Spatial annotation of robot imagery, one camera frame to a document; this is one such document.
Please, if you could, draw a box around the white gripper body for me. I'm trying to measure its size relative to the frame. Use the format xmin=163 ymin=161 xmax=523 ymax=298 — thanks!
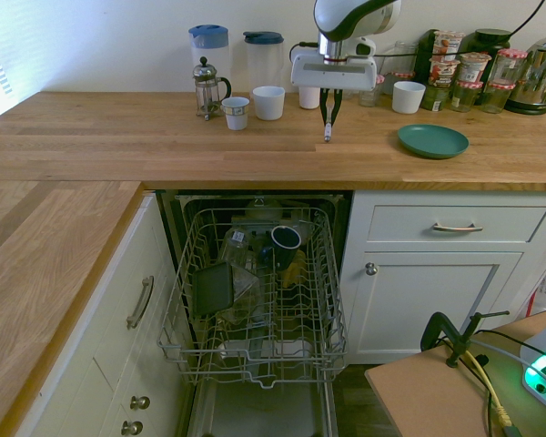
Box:
xmin=290 ymin=49 xmax=379 ymax=93

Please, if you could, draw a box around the silver fork with pale handle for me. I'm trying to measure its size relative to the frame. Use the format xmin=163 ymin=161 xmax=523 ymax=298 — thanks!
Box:
xmin=323 ymin=100 xmax=337 ymax=144

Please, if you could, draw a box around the built-in dishwasher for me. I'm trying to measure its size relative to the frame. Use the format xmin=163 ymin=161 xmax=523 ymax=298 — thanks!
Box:
xmin=156 ymin=188 xmax=354 ymax=437

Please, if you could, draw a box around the small white cup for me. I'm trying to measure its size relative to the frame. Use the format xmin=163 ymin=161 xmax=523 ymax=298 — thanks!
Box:
xmin=298 ymin=85 xmax=322 ymax=111

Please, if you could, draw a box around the glass jar red checkered lid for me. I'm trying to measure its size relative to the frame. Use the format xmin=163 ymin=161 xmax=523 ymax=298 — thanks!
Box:
xmin=359 ymin=74 xmax=387 ymax=108
xmin=488 ymin=46 xmax=530 ymax=86
xmin=388 ymin=69 xmax=417 ymax=97
xmin=480 ymin=78 xmax=517 ymax=116
xmin=450 ymin=78 xmax=485 ymax=114

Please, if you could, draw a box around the wide white ceramic cup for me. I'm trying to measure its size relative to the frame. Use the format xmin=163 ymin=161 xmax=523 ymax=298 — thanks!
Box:
xmin=391 ymin=80 xmax=427 ymax=116
xmin=251 ymin=85 xmax=287 ymax=122

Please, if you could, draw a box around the clear pitcher dark blue lid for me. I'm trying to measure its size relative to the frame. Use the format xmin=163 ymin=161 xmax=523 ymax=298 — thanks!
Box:
xmin=242 ymin=30 xmax=285 ymax=95

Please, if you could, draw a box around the empty lidless glass jar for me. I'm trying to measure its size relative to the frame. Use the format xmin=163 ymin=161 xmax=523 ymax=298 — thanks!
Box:
xmin=392 ymin=40 xmax=420 ymax=74

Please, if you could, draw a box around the patterned white paper cup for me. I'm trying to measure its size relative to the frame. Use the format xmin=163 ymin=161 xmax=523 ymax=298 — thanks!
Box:
xmin=220 ymin=96 xmax=251 ymax=132

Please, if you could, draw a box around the tall black container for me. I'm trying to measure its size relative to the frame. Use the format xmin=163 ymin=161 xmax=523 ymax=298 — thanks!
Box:
xmin=412 ymin=28 xmax=440 ymax=86

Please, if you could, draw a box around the dark green jar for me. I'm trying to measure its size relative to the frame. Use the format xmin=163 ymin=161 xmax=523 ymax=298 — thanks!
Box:
xmin=420 ymin=83 xmax=452 ymax=113

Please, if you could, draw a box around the teal round plate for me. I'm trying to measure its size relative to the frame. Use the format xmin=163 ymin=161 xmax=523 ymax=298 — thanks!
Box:
xmin=397 ymin=124 xmax=470 ymax=160

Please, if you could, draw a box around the yogurt pot red label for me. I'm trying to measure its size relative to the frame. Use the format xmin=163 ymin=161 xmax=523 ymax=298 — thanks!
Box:
xmin=432 ymin=29 xmax=466 ymax=58
xmin=428 ymin=55 xmax=462 ymax=88

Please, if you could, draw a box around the glass French press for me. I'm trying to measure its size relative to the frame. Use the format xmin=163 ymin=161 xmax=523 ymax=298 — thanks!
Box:
xmin=191 ymin=56 xmax=233 ymax=122

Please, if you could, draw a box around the clear pitcher light blue lid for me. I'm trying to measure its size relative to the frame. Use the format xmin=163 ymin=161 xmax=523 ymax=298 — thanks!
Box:
xmin=187 ymin=24 xmax=231 ymax=93

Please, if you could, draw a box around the white drawer front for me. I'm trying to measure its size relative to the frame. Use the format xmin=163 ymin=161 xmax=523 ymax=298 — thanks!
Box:
xmin=365 ymin=204 xmax=546 ymax=245

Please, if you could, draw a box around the dark navy mug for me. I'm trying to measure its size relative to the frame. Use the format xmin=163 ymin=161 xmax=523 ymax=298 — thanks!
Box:
xmin=259 ymin=224 xmax=303 ymax=275

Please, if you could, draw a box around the clear glass jar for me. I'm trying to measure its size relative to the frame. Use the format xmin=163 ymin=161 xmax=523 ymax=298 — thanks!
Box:
xmin=217 ymin=227 xmax=257 ymax=270

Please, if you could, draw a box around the yellow plastic item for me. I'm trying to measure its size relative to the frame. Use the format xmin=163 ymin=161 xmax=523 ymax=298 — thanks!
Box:
xmin=281 ymin=249 xmax=308 ymax=289

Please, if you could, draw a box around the clear glass food container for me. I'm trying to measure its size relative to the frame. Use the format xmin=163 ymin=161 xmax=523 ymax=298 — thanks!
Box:
xmin=217 ymin=265 xmax=263 ymax=326

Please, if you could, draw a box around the stainless steel electric kettle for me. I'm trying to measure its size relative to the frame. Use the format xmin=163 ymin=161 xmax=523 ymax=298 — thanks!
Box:
xmin=503 ymin=30 xmax=546 ymax=116

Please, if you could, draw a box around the black rectangular plastic container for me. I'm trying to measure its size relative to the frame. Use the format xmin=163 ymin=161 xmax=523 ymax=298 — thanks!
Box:
xmin=190 ymin=260 xmax=235 ymax=318

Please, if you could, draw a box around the white cabinet door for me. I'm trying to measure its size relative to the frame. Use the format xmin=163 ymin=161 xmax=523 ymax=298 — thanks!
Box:
xmin=345 ymin=249 xmax=525 ymax=357

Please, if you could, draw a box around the black metal clamp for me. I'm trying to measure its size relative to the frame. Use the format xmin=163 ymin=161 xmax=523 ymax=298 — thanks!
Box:
xmin=420 ymin=310 xmax=511 ymax=370

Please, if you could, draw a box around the brown wooden mounting board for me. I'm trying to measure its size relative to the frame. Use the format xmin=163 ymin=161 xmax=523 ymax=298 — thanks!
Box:
xmin=364 ymin=309 xmax=546 ymax=437

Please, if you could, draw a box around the cream corner cabinet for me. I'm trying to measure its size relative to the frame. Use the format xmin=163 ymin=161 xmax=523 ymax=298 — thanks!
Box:
xmin=15 ymin=192 xmax=197 ymax=437

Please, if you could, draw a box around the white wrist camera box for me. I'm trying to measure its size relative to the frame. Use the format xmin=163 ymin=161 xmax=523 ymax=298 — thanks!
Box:
xmin=353 ymin=36 xmax=378 ymax=60

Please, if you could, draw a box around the black cable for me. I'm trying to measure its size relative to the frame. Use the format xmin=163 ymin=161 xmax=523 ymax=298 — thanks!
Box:
xmin=288 ymin=41 xmax=322 ymax=63
xmin=504 ymin=0 xmax=546 ymax=40

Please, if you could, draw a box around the curved metal drawer handle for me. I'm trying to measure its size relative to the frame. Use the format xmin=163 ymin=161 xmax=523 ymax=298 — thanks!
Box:
xmin=432 ymin=222 xmax=484 ymax=234

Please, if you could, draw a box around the grey wire dishwasher rack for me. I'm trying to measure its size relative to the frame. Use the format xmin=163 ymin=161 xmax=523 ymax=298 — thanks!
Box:
xmin=156 ymin=206 xmax=349 ymax=391

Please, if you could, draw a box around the brushed metal bar handle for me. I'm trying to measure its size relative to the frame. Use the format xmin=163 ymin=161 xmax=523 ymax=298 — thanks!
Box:
xmin=126 ymin=275 xmax=156 ymax=331

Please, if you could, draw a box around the yellow network cable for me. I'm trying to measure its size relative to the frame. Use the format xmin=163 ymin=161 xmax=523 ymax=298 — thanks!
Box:
xmin=463 ymin=350 xmax=513 ymax=430

